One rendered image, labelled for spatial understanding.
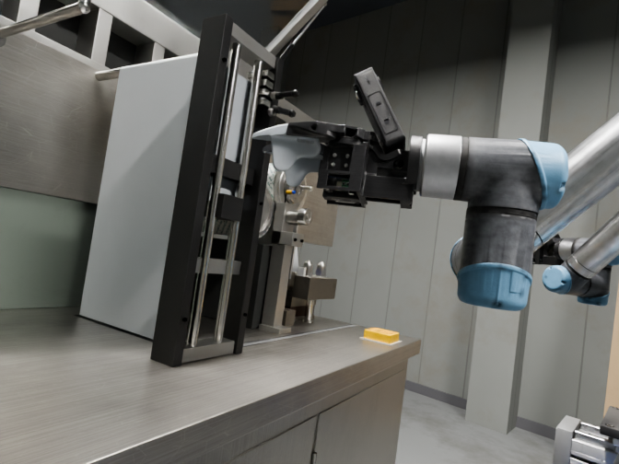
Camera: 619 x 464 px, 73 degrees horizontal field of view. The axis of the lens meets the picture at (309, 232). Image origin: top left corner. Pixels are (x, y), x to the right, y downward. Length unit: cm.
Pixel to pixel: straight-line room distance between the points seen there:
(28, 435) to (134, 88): 69
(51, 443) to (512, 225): 48
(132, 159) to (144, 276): 24
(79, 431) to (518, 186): 50
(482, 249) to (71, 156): 86
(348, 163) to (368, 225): 385
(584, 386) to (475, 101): 244
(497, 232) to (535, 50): 348
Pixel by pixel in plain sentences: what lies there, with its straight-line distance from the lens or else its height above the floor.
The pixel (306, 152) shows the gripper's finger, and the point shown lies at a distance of 53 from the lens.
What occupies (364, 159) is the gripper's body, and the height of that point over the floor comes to 121.
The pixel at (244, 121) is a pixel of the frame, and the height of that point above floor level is 131.
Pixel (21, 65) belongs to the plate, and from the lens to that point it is 105.
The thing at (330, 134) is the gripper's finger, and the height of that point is 123.
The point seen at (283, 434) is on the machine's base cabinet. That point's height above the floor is 81.
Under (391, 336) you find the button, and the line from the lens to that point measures 108.
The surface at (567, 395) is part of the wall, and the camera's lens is 378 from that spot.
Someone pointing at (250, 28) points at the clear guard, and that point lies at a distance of 144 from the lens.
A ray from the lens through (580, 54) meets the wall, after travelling 415.
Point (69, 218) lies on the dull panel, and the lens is 107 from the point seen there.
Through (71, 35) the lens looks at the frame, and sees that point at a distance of 120.
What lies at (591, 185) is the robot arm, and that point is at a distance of 66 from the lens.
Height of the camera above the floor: 109
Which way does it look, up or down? 3 degrees up
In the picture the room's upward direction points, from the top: 8 degrees clockwise
